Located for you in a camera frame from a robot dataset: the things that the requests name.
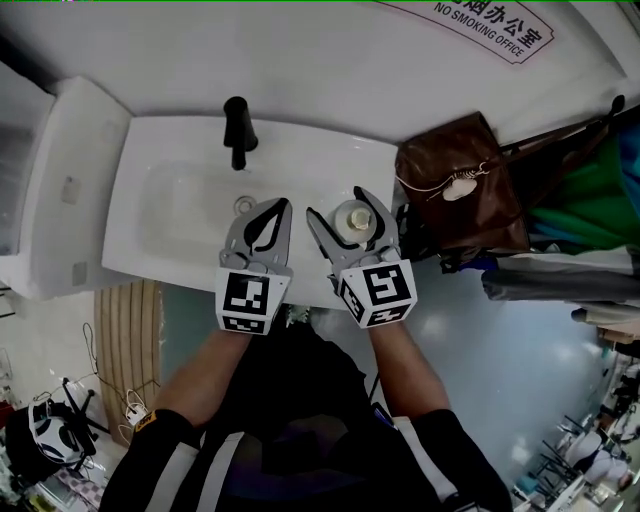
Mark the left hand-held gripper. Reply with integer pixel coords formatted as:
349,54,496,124
214,197,295,336

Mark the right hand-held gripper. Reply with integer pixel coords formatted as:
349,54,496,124
305,185,419,331

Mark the person's right forearm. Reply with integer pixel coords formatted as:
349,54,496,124
368,319,452,419

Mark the person's left forearm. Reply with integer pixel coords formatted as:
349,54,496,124
158,326,252,432

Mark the white sink basin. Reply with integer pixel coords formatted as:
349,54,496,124
101,115,401,308

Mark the black faucet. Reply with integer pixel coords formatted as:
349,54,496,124
222,95,260,172

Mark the white bag charm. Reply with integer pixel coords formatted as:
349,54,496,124
441,176,480,202

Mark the brown leather bag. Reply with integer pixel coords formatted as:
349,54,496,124
394,111,532,252

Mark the wooden slatted floor mat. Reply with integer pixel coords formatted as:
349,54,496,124
94,279,164,447

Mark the tall white cabinet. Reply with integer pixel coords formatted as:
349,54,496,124
0,64,132,302

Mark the grey white garment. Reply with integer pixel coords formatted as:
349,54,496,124
481,248,640,305

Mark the person's clothed torso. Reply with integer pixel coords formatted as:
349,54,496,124
99,309,514,512

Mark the green garment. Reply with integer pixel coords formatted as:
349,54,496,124
528,139,640,237

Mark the black tripod stand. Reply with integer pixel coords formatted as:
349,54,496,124
61,376,110,472

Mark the teal garment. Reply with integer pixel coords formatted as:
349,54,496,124
616,127,640,177

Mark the black metal clothes rack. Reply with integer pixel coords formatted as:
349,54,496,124
499,94,628,161

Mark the white black helmet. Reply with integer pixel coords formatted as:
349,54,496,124
27,398,85,467

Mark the white charger cable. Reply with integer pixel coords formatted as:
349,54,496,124
118,388,152,427

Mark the white no-smoking wall sign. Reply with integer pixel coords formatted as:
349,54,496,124
374,0,557,67

